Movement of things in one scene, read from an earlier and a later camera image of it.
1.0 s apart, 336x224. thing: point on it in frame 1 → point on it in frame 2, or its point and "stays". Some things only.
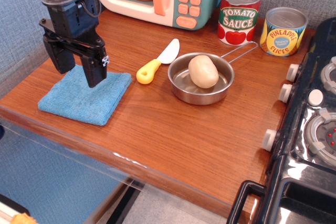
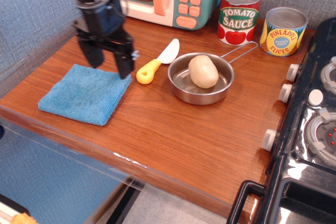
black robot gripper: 74,16 → 103,20
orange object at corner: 22,219 stays
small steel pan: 188,92 stays
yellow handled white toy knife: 145,74 stays
